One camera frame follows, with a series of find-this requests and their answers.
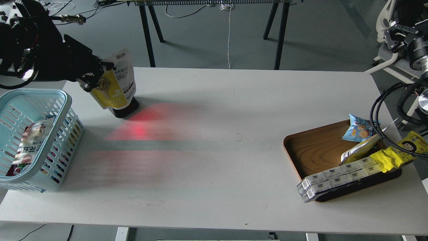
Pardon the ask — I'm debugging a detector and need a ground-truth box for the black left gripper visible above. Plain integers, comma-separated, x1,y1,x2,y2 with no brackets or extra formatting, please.
34,34,115,92

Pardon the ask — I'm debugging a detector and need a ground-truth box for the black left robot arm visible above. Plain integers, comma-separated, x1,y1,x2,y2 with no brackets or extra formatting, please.
1,0,114,92

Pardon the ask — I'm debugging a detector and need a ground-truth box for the light blue plastic basket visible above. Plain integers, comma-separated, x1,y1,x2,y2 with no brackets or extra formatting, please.
0,89,84,192

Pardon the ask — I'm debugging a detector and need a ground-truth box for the red white snack bag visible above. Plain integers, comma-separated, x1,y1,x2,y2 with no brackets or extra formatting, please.
6,115,56,176

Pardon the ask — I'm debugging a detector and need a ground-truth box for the clear boxed snack pack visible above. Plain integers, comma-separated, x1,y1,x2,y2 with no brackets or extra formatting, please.
296,157,382,203

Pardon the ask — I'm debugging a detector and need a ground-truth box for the blue snack bag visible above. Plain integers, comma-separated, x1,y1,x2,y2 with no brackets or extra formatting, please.
341,114,376,143

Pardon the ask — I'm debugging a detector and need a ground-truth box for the yellow white snack pouch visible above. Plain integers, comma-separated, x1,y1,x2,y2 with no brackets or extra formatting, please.
340,134,380,165

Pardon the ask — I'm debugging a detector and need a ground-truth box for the yellow cartoon snack bag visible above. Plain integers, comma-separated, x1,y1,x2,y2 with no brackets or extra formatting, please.
369,131,428,173

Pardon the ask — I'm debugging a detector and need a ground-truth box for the black barcode scanner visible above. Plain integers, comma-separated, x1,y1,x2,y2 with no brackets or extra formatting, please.
108,97,139,118

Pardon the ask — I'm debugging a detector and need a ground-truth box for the brown wooden tray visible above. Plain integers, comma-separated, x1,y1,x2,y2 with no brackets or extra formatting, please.
283,119,402,202

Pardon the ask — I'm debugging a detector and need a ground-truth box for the white hanging cable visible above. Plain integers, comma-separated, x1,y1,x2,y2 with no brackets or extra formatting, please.
220,3,234,69

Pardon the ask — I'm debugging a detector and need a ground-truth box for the black trestle table frame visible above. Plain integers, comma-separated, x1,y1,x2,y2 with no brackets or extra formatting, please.
133,0,293,70

